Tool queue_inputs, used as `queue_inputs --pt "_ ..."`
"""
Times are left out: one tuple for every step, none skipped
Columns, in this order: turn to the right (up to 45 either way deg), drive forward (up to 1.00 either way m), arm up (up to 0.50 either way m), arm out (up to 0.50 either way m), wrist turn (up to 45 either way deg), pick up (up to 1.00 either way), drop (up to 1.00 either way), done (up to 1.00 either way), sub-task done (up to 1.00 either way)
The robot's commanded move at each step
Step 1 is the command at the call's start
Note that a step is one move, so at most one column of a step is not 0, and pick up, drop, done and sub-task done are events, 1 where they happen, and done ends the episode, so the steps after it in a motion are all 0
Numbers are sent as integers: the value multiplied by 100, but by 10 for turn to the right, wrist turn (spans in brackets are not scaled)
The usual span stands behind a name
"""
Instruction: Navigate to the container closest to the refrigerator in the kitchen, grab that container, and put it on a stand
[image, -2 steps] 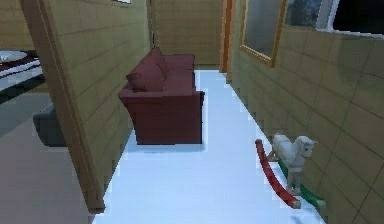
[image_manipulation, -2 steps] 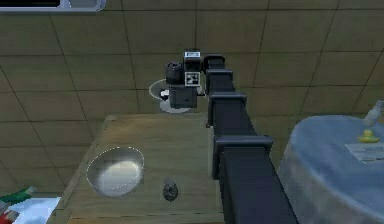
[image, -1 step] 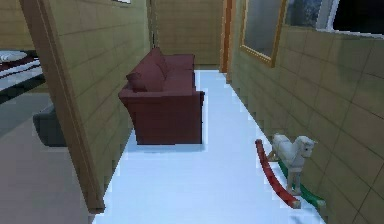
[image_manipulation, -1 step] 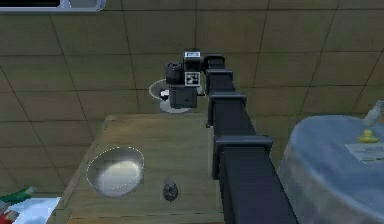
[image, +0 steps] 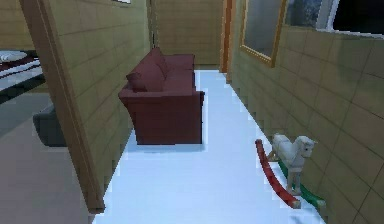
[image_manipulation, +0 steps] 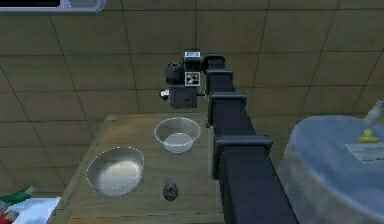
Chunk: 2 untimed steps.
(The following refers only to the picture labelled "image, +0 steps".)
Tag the orange wooden door frame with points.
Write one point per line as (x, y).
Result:
(227, 36)

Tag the bed with striped cover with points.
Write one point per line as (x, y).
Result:
(18, 75)

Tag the gold framed picture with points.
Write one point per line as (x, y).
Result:
(261, 28)

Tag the white framed window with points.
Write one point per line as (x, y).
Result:
(336, 15)

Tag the white rocking horse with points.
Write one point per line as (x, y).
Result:
(293, 156)

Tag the dark grey box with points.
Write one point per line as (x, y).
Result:
(50, 128)

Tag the dark red sofa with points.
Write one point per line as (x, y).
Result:
(166, 106)

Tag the white pillow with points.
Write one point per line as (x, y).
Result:
(11, 56)

